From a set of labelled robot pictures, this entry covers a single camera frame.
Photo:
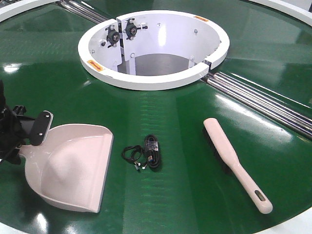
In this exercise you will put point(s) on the pink plastic dustpan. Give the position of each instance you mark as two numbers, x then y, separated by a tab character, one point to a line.
68	170

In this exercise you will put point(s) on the white outer conveyor rim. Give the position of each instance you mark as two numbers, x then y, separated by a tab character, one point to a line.
301	11

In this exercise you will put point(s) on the steel rollers far gap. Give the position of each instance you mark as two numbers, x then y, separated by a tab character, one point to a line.
82	11

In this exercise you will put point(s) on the black bearing mount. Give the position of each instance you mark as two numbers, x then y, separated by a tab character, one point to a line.
113	36
131	29

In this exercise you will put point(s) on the steel rollers right gap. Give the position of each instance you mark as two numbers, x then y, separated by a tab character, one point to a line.
261	102

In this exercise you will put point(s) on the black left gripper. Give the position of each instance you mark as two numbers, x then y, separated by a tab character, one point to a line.
13	134

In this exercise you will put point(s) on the pink hand brush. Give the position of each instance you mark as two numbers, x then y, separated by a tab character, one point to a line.
228	155

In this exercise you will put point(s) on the right black bearing mount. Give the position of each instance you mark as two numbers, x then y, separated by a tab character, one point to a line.
131	29

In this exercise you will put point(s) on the green conveyor belt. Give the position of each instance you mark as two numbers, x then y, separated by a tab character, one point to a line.
163	177

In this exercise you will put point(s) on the steel rollers gap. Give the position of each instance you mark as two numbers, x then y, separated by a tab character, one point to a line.
82	11
261	102

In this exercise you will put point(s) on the left black bearing mount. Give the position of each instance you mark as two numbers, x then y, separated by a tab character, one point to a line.
113	36

